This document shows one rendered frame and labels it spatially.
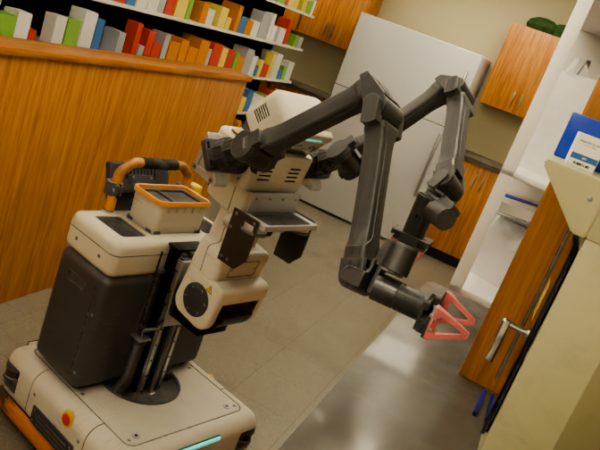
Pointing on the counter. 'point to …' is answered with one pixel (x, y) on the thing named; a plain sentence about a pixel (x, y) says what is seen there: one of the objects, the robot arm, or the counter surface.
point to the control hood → (575, 193)
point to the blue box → (578, 122)
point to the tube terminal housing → (559, 370)
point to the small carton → (584, 152)
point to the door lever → (504, 337)
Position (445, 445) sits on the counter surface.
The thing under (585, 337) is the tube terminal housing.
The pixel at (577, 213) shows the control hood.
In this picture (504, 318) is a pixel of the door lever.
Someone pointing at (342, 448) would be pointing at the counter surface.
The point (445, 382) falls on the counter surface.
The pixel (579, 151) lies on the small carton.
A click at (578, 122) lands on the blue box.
